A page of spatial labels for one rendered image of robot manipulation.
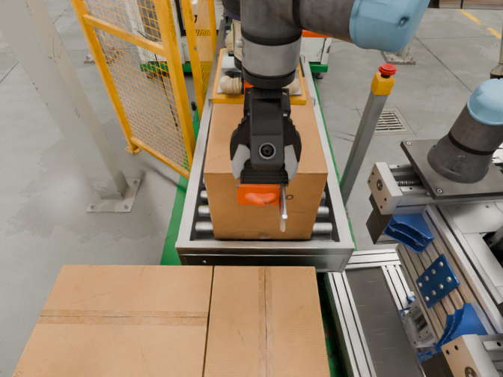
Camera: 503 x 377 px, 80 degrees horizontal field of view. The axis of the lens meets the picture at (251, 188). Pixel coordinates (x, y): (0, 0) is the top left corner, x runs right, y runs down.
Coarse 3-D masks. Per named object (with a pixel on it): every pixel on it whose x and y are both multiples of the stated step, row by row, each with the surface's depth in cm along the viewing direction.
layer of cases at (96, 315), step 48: (96, 288) 112; (144, 288) 112; (192, 288) 112; (240, 288) 112; (288, 288) 112; (48, 336) 101; (96, 336) 101; (144, 336) 101; (192, 336) 101; (240, 336) 101; (288, 336) 101
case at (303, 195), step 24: (216, 120) 114; (240, 120) 114; (312, 120) 114; (216, 144) 104; (312, 144) 104; (216, 168) 97; (312, 168) 97; (216, 192) 103; (288, 192) 103; (312, 192) 103; (216, 216) 113; (240, 216) 113; (264, 216) 113; (288, 216) 113; (312, 216) 113
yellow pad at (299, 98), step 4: (300, 68) 104; (300, 72) 102; (296, 76) 99; (300, 76) 100; (300, 80) 99; (300, 84) 97; (300, 88) 94; (304, 88) 96; (296, 92) 93; (300, 92) 93; (304, 92) 94; (292, 96) 92; (296, 96) 92; (300, 96) 92; (304, 96) 92; (292, 100) 91; (296, 100) 91; (300, 100) 91; (304, 100) 91; (292, 104) 92; (296, 104) 92; (300, 104) 92; (304, 104) 92
